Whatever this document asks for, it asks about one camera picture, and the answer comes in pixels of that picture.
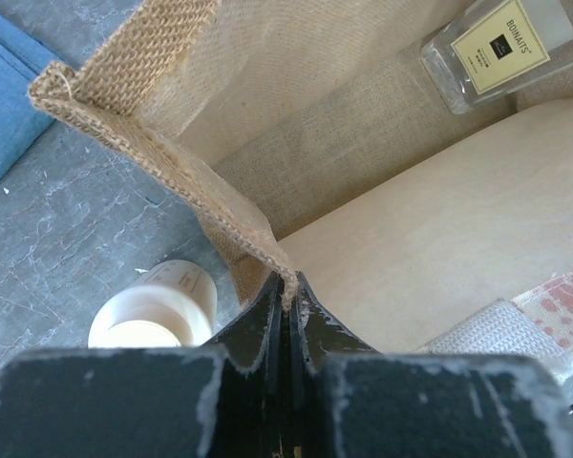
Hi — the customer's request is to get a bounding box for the brown canvas tote bag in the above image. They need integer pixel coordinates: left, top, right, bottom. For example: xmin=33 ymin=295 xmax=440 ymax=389
xmin=29 ymin=1 xmax=573 ymax=351

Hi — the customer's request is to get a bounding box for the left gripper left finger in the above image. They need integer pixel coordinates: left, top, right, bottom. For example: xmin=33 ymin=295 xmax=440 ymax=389
xmin=0 ymin=276 xmax=283 ymax=457

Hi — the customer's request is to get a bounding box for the clear square perfume bottle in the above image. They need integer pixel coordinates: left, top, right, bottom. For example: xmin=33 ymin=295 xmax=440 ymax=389
xmin=421 ymin=0 xmax=573 ymax=115

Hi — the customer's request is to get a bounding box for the blue cloth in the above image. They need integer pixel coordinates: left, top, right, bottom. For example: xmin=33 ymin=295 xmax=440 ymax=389
xmin=0 ymin=15 xmax=57 ymax=180

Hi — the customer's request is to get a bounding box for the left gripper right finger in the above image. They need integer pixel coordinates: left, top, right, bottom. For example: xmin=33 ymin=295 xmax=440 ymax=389
xmin=289 ymin=279 xmax=573 ymax=457

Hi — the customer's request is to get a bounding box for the peach lotion bottle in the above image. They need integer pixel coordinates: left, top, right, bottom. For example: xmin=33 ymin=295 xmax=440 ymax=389
xmin=87 ymin=260 xmax=218 ymax=348

